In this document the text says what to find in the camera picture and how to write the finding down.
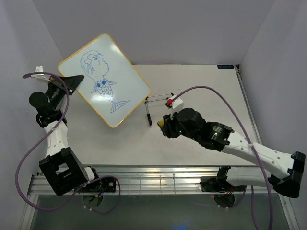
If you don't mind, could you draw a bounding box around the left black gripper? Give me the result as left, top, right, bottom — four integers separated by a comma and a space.
47, 74, 85, 109

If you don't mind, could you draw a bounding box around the yellow black eraser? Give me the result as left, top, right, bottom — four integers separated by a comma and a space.
157, 120, 164, 127

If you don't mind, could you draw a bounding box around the yellow framed whiteboard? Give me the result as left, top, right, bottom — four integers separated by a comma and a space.
58, 33, 151, 128

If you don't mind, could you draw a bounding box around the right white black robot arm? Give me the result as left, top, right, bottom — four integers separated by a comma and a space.
158, 108, 306, 198

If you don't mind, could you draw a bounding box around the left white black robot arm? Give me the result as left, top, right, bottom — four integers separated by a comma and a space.
29, 75, 102, 196

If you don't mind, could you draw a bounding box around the right blue corner label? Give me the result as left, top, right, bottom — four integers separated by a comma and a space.
217, 65, 234, 69

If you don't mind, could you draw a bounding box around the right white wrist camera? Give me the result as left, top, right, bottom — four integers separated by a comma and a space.
165, 96, 184, 113

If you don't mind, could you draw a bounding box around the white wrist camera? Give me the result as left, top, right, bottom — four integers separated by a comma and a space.
32, 66, 51, 82
165, 96, 184, 113

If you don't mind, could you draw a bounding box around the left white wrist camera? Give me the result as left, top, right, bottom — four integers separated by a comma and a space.
32, 66, 51, 82

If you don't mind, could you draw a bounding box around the black wire easel stand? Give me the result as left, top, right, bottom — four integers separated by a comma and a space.
144, 92, 174, 126

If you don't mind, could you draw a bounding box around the aluminium rail frame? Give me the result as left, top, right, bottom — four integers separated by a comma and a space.
26, 165, 288, 196

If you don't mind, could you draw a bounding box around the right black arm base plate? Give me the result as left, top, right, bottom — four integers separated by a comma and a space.
199, 177, 233, 193

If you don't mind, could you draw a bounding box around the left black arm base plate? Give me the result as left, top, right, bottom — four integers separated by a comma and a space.
79, 176, 117, 194

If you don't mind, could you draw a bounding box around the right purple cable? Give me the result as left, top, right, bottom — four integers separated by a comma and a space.
171, 86, 274, 230

